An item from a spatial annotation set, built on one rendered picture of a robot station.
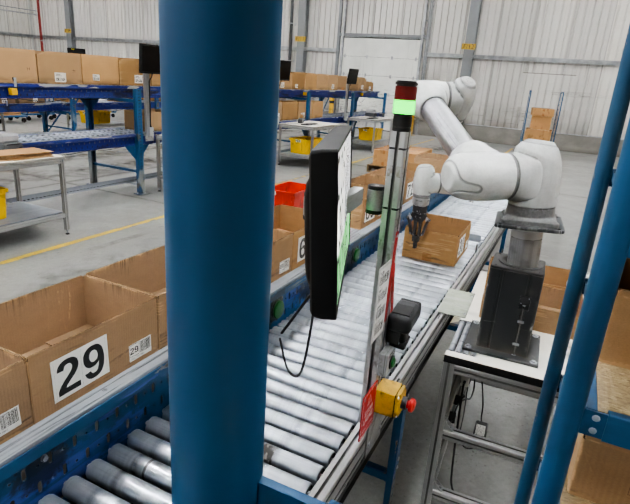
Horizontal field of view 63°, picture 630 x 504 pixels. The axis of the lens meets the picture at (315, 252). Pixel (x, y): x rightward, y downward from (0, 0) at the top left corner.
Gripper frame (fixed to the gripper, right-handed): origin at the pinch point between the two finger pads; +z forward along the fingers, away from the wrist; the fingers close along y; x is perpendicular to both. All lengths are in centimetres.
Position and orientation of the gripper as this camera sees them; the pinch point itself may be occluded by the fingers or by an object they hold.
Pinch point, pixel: (415, 241)
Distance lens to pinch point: 283.4
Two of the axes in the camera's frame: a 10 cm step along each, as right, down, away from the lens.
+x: 4.5, -2.6, 8.6
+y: 8.9, 2.0, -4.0
